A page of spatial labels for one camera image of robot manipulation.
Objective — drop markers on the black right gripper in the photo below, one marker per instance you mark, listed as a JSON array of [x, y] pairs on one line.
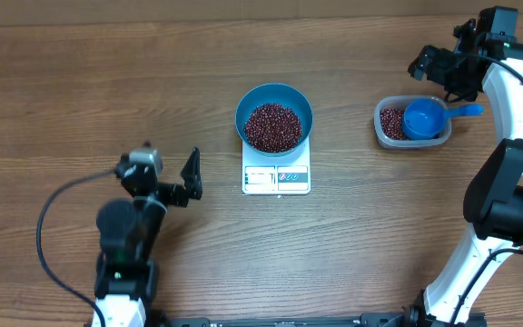
[[443, 61]]

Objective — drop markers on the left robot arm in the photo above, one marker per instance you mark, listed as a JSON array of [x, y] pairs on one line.
[[126, 278]]

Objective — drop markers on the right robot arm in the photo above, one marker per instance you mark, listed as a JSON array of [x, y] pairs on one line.
[[487, 59]]

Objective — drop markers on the blue metal bowl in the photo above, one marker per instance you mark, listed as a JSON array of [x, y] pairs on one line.
[[275, 93]]

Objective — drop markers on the red beans in bowl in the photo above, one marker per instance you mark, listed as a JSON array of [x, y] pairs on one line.
[[273, 128]]

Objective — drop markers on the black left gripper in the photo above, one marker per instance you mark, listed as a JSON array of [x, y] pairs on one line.
[[191, 175]]

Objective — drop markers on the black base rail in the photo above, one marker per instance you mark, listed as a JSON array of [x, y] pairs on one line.
[[370, 319]]

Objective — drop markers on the white digital kitchen scale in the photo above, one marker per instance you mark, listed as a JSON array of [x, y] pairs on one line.
[[271, 174]]

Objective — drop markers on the red adzuki beans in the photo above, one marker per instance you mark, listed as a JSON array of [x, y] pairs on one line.
[[390, 122]]

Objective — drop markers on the blue plastic measuring scoop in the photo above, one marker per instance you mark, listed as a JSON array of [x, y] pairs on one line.
[[424, 119]]

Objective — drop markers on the clear plastic container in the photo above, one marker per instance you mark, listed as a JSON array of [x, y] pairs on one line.
[[401, 102]]

